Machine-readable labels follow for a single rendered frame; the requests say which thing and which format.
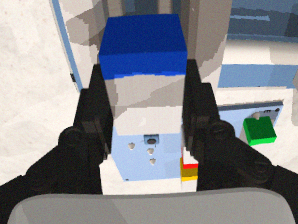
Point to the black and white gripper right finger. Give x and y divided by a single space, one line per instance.
220 154

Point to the white block with yellow end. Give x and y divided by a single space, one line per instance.
188 178

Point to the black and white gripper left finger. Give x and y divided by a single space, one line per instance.
87 142

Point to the white block with green end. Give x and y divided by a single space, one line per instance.
259 134

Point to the white block with red end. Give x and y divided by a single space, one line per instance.
188 162

